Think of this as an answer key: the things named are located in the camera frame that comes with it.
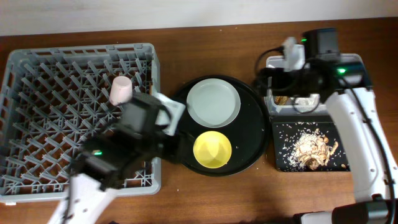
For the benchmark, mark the food scraps and rice pile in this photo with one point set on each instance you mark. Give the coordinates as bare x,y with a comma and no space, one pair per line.
312,151

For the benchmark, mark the clear plastic bin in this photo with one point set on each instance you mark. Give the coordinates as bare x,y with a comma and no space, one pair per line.
288,106

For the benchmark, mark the grey dishwasher rack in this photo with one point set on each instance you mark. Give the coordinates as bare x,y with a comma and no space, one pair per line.
52,100

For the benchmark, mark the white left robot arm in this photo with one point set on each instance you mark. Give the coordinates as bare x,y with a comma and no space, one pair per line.
97,175

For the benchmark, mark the pink plastic cup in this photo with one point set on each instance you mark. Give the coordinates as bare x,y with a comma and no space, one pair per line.
121,90

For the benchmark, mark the grey round plate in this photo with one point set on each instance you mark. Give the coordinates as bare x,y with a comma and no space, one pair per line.
213,103

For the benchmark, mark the black rectangular tray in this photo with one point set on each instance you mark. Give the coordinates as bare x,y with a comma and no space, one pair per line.
280,155

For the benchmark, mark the yellow bowl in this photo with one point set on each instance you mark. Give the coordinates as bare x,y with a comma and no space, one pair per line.
212,149

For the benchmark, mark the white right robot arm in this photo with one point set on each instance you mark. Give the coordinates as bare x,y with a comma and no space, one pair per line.
346,92

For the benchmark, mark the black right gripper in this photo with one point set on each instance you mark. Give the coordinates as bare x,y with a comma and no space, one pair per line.
268,82

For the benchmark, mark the black round tray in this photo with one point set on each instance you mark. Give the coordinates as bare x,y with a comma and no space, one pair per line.
248,134

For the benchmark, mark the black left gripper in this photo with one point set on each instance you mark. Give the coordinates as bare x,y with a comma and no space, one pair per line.
173,149

